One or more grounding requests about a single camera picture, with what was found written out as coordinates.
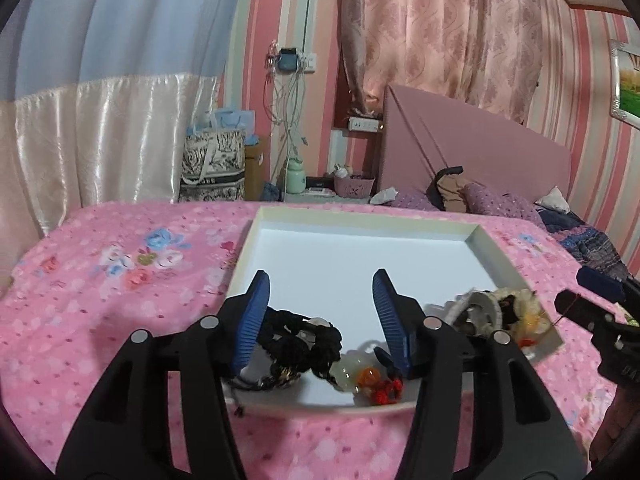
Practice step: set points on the green bottle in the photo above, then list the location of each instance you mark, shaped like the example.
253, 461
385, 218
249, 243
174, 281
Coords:
295, 177

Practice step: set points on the person's right hand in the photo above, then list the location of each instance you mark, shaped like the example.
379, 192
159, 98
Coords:
607, 435

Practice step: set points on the white framed picture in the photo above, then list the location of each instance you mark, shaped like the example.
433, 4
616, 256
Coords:
627, 85

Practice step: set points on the pink floral curtain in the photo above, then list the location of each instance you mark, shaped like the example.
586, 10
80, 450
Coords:
440, 35

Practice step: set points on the brown pendant cream tassel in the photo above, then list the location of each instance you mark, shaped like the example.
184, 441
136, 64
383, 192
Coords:
515, 302

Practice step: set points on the white power strip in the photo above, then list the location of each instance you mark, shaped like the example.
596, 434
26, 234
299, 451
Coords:
363, 124

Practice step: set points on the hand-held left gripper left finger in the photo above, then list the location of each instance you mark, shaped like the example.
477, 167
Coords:
252, 320

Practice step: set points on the white shallow cardboard box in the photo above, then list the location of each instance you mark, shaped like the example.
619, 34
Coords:
340, 260

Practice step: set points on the pink plastic basket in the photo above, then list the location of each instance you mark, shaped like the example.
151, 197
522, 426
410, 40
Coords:
354, 187

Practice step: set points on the dark patterned blanket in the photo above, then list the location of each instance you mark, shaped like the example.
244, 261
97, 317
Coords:
595, 247

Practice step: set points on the light blue gift bag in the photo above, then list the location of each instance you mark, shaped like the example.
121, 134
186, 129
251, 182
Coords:
235, 120

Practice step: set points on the black scrunchie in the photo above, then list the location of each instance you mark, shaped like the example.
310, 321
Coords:
320, 350

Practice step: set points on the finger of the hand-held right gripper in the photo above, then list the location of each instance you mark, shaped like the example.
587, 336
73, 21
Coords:
600, 282
580, 310

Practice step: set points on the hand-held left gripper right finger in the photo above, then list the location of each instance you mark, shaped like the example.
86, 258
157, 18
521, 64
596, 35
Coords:
387, 315

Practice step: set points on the white crumpled cloth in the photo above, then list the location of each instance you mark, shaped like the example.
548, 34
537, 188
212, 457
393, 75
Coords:
384, 195

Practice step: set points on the pink floral bedsheet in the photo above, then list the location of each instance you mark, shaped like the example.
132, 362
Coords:
125, 285

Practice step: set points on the brown cardboard box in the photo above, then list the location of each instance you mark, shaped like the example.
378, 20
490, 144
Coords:
256, 170

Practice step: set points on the purple dotted pillow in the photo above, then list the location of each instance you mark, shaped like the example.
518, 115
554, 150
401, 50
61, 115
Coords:
500, 205
412, 201

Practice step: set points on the wall socket with chargers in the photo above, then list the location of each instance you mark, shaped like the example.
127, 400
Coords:
289, 61

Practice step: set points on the pink padded headboard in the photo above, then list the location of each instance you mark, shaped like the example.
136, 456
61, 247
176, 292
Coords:
475, 145

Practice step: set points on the blue and white satin curtain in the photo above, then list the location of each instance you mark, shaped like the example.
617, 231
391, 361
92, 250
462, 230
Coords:
115, 85

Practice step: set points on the black and white tote bag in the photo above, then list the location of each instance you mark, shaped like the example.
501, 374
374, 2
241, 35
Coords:
212, 165

